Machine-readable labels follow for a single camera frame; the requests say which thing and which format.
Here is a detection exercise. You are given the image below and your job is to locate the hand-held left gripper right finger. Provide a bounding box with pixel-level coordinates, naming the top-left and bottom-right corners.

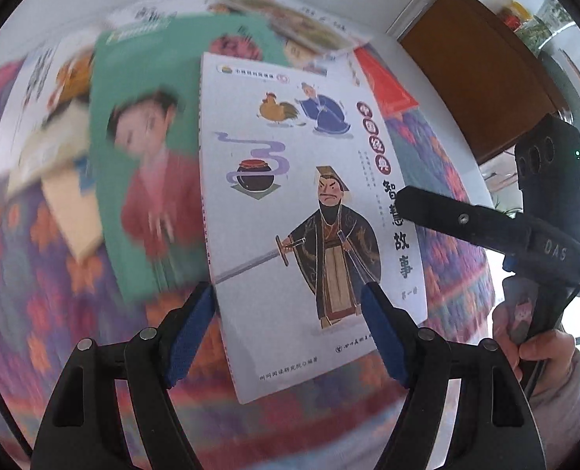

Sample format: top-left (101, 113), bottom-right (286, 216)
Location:
top-left (361, 281), bottom-right (547, 470)

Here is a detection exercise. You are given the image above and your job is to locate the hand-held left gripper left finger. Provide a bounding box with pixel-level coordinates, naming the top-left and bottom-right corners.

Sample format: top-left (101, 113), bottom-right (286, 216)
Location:
top-left (30, 281), bottom-right (217, 470)

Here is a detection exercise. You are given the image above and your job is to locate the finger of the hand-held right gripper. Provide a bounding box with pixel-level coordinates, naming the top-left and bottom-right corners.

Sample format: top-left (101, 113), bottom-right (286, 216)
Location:
top-left (398, 185), bottom-right (535, 255)

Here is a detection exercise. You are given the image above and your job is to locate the red book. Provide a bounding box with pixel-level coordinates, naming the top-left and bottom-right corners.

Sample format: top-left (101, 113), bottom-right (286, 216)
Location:
top-left (353, 44), bottom-right (420, 118)

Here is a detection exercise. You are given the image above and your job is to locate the white book with emperor drawing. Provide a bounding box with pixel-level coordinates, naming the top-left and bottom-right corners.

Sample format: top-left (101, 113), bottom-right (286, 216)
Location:
top-left (199, 51), bottom-right (428, 405)

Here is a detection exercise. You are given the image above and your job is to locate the person's right hand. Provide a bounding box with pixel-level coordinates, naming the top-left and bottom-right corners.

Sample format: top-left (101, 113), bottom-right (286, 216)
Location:
top-left (490, 298), bottom-right (579, 398)

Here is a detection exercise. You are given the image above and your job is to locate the brown wooden cabinet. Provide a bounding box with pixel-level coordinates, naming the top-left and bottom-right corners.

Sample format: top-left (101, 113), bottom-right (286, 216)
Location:
top-left (400, 0), bottom-right (569, 165)

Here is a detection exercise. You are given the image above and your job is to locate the green book with red-robed figure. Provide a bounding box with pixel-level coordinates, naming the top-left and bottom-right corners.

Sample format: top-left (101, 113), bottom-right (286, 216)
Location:
top-left (89, 14), bottom-right (281, 304)

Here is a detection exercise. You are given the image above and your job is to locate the tan book with blue ship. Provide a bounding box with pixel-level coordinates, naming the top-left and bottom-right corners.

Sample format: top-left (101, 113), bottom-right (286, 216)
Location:
top-left (40, 157), bottom-right (107, 262)

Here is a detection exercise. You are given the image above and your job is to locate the floral knitted blanket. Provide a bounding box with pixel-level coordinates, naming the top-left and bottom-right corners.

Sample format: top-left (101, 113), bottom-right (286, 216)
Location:
top-left (0, 44), bottom-right (496, 470)

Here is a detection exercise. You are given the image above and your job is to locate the yellow and red ornament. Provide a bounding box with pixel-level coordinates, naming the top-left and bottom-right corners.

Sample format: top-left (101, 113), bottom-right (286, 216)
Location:
top-left (495, 0), bottom-right (533, 30)

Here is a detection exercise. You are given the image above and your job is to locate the white book with yellow picture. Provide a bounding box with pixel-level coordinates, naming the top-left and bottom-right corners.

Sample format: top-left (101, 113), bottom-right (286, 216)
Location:
top-left (206, 0), bottom-right (374, 57)

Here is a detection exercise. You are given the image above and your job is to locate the white book with orange figure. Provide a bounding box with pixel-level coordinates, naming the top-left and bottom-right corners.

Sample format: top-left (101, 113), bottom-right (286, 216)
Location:
top-left (6, 29), bottom-right (99, 197)

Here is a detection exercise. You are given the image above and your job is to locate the white covered book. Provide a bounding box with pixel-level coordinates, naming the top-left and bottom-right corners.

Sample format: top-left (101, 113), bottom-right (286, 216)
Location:
top-left (106, 0), bottom-right (222, 35)

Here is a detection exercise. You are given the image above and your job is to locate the black camera cable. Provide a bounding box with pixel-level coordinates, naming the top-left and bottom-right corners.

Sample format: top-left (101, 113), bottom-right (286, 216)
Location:
top-left (0, 365), bottom-right (32, 457)

